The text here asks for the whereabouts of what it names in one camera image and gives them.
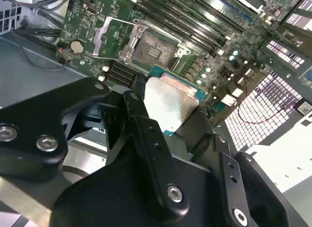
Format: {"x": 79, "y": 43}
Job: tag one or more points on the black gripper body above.
{"x": 109, "y": 200}

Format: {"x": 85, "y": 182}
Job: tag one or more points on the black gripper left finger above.
{"x": 31, "y": 129}

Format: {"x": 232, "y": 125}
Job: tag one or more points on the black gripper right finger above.
{"x": 229, "y": 178}

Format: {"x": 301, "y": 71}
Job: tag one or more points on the silver CPU chip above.
{"x": 165, "y": 102}

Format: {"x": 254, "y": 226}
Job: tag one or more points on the metal socket cover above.
{"x": 100, "y": 39}

